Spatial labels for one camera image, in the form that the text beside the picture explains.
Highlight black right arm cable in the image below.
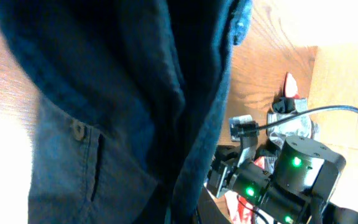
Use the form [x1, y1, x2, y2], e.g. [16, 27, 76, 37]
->
[256, 105, 358, 139]

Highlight black garment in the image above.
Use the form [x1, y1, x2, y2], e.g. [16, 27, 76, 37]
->
[272, 97, 296, 114]

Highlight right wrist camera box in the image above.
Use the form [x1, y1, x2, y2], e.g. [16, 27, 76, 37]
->
[228, 114, 260, 166]

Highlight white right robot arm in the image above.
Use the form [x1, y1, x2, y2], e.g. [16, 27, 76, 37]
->
[206, 136, 358, 223]

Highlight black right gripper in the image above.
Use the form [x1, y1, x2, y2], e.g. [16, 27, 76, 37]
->
[206, 146, 260, 199]

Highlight navy blue shorts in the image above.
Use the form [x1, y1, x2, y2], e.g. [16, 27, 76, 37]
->
[0, 0, 252, 223]

